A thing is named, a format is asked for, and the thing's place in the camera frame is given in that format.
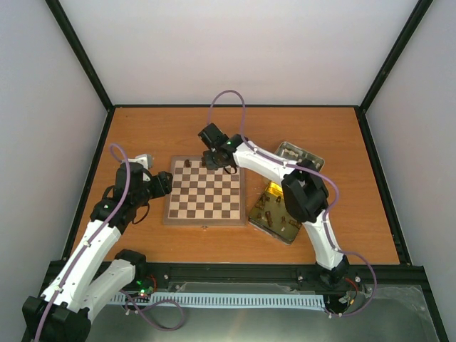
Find light blue cable duct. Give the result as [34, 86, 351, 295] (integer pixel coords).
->
[135, 292, 325, 311]

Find black frame post left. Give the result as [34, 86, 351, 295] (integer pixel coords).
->
[45, 0, 115, 111]

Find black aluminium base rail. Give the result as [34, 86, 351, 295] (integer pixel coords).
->
[143, 262, 430, 293]

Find small green circuit board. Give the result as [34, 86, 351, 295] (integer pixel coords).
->
[136, 278, 157, 297]

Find purple cable loop front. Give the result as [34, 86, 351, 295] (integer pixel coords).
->
[120, 290, 186, 331]

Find wooden folding chess board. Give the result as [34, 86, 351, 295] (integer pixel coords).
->
[163, 156, 247, 227]

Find black frame post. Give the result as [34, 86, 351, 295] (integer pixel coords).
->
[358, 0, 435, 112]
[45, 0, 115, 111]

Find pile of dark chess pieces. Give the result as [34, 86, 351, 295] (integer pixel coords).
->
[249, 192, 302, 229]

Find black frame post right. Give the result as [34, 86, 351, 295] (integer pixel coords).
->
[358, 0, 435, 112]

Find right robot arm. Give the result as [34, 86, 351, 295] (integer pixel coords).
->
[198, 123, 349, 289]

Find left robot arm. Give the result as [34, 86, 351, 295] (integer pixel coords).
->
[22, 160, 173, 341]

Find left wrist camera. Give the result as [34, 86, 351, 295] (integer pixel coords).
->
[128, 154, 153, 170]

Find pile of white chess pieces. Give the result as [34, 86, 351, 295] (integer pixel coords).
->
[283, 149, 301, 160]

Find silver tin tray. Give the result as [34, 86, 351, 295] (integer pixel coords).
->
[274, 141, 325, 172]

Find gold tin tray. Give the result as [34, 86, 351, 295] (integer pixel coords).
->
[248, 182, 303, 245]

